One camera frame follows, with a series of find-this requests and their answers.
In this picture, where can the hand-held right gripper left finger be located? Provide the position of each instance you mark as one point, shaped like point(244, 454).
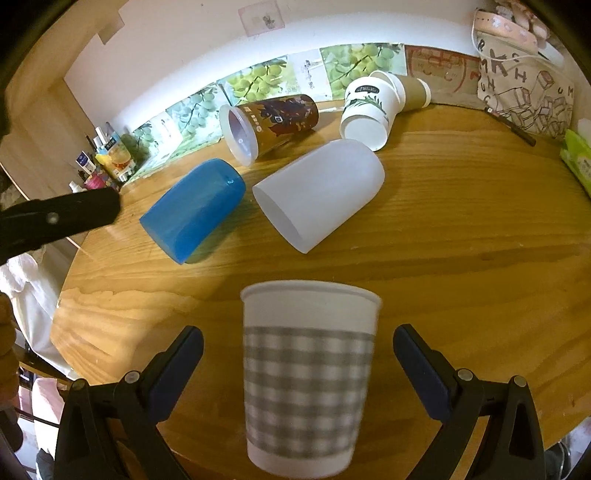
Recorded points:
point(178, 369)

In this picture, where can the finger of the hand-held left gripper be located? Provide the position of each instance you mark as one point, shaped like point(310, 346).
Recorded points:
point(69, 214)

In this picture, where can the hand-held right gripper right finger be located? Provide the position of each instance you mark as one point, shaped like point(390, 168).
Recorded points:
point(420, 369)

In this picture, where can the grey checked paper cup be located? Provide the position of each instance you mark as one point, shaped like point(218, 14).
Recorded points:
point(309, 369)

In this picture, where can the blue plastic cup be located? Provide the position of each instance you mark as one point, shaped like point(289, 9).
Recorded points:
point(194, 207)

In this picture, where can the frosted white plastic cup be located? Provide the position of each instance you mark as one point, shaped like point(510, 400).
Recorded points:
point(323, 189)

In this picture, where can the brown printed clear cup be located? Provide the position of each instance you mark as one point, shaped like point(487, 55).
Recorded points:
point(281, 117)

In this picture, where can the white leaf print paper cup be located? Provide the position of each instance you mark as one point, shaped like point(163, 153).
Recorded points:
point(364, 110)

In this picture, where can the brown kraft paper cup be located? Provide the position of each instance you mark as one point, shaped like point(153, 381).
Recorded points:
point(415, 92)

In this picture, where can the plain white paper cup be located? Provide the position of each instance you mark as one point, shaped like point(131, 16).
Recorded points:
point(391, 81)

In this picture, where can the person's left hand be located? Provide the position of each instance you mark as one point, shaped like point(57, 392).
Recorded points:
point(7, 350)

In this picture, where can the pink jar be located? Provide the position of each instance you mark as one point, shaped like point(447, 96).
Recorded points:
point(96, 181)

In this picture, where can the white blue label bottle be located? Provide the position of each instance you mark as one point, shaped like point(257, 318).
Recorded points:
point(84, 162)

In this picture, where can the white cloth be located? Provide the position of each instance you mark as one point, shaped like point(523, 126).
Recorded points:
point(27, 304)

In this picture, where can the wooden cabinet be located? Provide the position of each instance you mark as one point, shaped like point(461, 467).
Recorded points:
point(51, 92)

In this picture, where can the black pen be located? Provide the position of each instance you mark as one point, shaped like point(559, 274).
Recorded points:
point(517, 131)

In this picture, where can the green tissue packet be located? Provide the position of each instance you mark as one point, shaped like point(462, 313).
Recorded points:
point(579, 161)

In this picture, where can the printed canvas tote bag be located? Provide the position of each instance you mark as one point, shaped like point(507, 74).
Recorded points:
point(521, 92)

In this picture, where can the pink studded belt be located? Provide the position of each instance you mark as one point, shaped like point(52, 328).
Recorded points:
point(503, 27)

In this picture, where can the grape picture wall poster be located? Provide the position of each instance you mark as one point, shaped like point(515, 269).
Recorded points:
point(256, 76)
point(196, 110)
point(355, 60)
point(150, 143)

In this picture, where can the small pink wall picture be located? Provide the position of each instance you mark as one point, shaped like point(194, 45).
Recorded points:
point(261, 17)

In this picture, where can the white paper wall poster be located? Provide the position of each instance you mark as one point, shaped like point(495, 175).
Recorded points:
point(307, 74)

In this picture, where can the red printed wall poster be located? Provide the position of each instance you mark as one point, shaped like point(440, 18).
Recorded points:
point(443, 71)

